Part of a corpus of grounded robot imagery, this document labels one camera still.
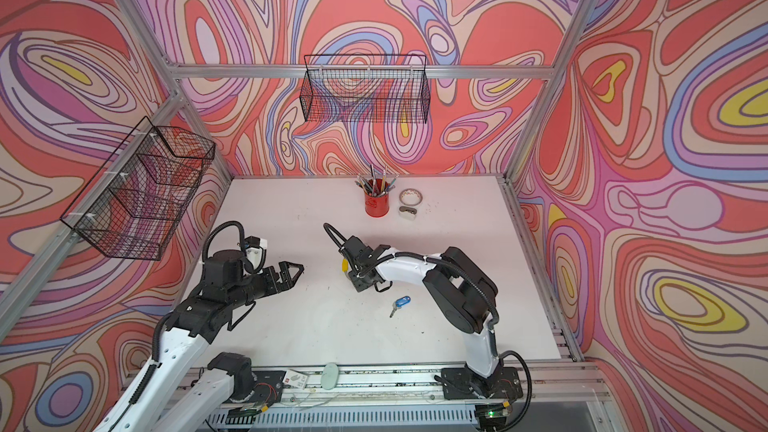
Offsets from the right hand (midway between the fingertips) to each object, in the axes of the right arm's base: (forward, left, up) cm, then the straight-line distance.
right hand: (370, 282), depth 93 cm
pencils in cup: (+29, -3, +14) cm, 33 cm away
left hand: (-4, +18, +18) cm, 26 cm away
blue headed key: (-7, -9, +1) cm, 11 cm away
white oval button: (-26, +10, +3) cm, 28 cm away
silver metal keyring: (+6, +8, +1) cm, 10 cm away
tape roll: (+34, -15, +2) cm, 37 cm away
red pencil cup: (+24, -2, +8) cm, 26 cm away
